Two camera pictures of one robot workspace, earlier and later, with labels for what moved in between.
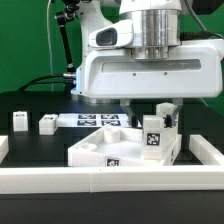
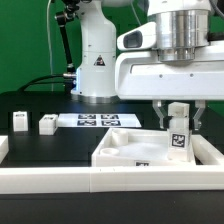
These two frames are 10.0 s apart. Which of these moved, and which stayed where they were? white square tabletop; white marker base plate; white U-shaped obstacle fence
Moved: white square tabletop
Stayed: white U-shaped obstacle fence; white marker base plate
